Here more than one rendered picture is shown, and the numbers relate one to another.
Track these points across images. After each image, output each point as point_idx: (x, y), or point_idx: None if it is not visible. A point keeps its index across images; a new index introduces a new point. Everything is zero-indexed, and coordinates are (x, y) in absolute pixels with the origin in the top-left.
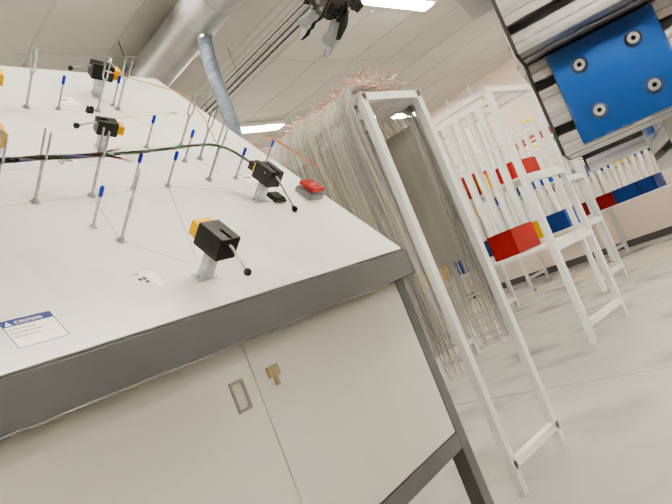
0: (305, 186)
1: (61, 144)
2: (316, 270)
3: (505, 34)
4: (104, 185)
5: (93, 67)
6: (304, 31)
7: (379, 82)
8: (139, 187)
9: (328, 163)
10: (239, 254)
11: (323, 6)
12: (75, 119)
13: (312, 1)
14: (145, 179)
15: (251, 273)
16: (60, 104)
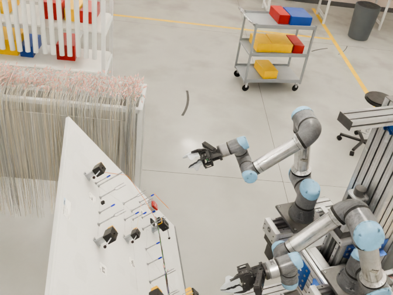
0: (154, 208)
1: (123, 249)
2: (180, 268)
3: (275, 236)
4: (145, 270)
5: (102, 174)
6: (186, 156)
7: (139, 88)
8: (146, 260)
9: (104, 128)
10: (173, 279)
11: (207, 165)
12: (106, 217)
13: (204, 161)
14: (142, 251)
15: (180, 288)
16: (95, 206)
